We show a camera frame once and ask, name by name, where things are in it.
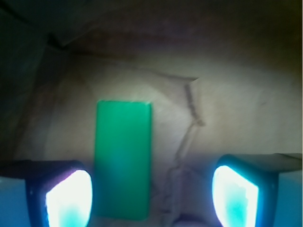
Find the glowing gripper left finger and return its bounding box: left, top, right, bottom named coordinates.
left=0, top=160, right=92, bottom=227

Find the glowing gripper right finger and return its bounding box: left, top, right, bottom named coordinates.
left=212, top=153, right=303, bottom=227

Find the green rectangular block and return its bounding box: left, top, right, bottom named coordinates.
left=94, top=100, right=152, bottom=220

